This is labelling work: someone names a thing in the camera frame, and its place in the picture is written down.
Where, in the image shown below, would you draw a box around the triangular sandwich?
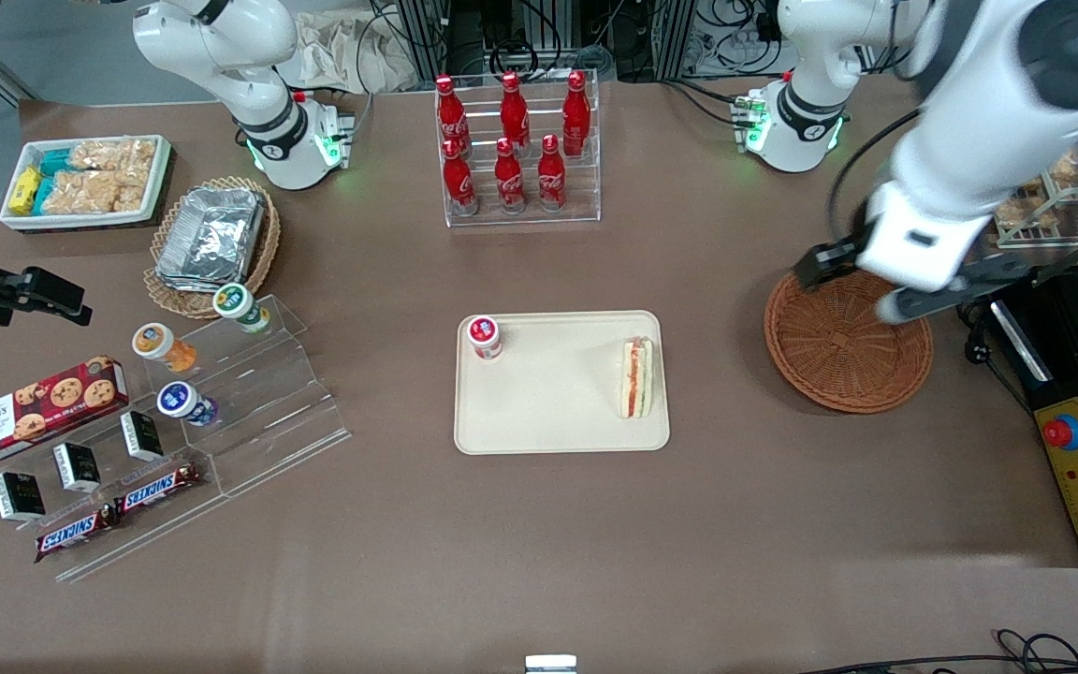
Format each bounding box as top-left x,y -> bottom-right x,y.
619,338 -> 655,419

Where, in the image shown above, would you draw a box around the brown round wicker basket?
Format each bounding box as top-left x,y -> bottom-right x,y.
764,267 -> 935,415

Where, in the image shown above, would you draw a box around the light woven wicker basket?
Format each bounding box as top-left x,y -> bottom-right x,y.
143,176 -> 282,320

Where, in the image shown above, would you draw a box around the beige plastic tray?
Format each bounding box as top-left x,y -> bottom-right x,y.
453,310 -> 671,456

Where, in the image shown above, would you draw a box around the red Walkers cookie box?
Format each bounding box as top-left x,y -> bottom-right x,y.
0,355 -> 130,471

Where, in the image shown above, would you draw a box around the yellow snack packet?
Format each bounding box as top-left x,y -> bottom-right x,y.
7,167 -> 42,216

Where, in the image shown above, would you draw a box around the clear bag rice crackers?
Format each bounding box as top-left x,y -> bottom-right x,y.
69,139 -> 158,174
41,170 -> 149,214

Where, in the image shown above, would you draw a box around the orange lid yogurt cup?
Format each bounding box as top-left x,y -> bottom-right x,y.
132,322 -> 197,374

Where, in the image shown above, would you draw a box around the white rectangular snack bin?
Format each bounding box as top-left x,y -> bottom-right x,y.
0,135 -> 173,232

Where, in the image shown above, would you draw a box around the blue lid yogurt cup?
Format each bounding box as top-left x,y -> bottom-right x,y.
156,381 -> 218,428

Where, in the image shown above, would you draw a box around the small black box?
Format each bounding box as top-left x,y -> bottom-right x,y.
52,442 -> 102,493
120,410 -> 166,462
0,471 -> 47,522

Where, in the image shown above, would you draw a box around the stacked aluminium foil containers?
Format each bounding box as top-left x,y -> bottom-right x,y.
155,186 -> 266,290

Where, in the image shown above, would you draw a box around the green lid yogurt cup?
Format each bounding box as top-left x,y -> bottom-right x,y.
212,283 -> 270,335

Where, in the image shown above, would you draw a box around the Snickers chocolate bar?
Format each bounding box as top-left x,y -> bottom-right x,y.
34,505 -> 119,564
113,462 -> 205,517

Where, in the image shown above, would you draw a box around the clear acrylic bottle rack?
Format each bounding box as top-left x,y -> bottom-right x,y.
434,67 -> 602,228

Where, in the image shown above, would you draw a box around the clear acrylic stepped display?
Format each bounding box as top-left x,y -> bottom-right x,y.
15,293 -> 353,583

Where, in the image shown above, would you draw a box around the red cola bottle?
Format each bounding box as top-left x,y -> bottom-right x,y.
434,75 -> 473,158
494,138 -> 525,214
537,135 -> 567,212
500,71 -> 531,155
562,70 -> 591,157
442,140 -> 478,217

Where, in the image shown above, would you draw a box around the red lid yogurt cup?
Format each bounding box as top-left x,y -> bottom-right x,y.
466,315 -> 503,361

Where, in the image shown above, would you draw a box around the beige cloth bag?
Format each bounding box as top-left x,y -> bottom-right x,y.
277,9 -> 418,95

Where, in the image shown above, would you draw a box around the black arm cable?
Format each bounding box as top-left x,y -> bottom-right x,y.
825,110 -> 922,249

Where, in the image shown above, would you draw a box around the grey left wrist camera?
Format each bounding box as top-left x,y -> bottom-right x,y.
879,255 -> 1036,326

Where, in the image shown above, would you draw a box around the black cable with plug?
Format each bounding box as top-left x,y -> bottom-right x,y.
958,300 -> 1036,413

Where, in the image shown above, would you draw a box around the black floor cable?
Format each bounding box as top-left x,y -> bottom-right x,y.
796,629 -> 1078,674

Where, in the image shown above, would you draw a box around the aluminium frame equipment rack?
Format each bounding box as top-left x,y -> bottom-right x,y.
394,0 -> 699,83

